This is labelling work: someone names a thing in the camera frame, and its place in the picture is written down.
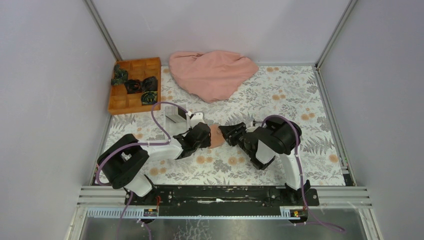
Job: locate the pink cloth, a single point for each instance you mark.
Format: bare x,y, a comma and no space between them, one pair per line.
212,76

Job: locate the floral table mat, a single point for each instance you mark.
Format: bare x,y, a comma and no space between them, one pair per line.
288,91

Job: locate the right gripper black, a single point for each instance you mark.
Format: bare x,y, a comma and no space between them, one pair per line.
229,132

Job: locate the white translucent card box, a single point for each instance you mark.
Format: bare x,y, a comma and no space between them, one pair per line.
171,127

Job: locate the black rolled sock left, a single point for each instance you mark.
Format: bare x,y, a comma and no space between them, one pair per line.
133,86

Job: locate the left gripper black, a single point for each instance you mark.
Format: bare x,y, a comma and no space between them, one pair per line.
207,143

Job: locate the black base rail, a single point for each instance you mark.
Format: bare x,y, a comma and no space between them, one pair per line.
224,201

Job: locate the wooden compartment tray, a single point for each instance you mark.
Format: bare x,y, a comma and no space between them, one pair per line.
119,101

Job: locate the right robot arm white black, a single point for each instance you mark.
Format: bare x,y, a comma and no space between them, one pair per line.
275,137

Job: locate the dark patterned rolled sock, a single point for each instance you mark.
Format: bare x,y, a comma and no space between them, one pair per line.
149,98

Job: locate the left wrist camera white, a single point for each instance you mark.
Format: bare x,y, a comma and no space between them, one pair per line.
194,118

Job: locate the black rolled sock right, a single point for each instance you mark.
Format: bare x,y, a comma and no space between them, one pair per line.
149,84

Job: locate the green patterned rolled sock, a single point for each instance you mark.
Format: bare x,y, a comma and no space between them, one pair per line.
120,76

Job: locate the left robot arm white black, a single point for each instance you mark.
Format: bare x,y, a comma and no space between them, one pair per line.
122,162

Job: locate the brown leather card holder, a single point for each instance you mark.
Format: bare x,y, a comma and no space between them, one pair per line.
216,137

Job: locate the black rolled sock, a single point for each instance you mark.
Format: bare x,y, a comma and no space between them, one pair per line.
133,86
149,84

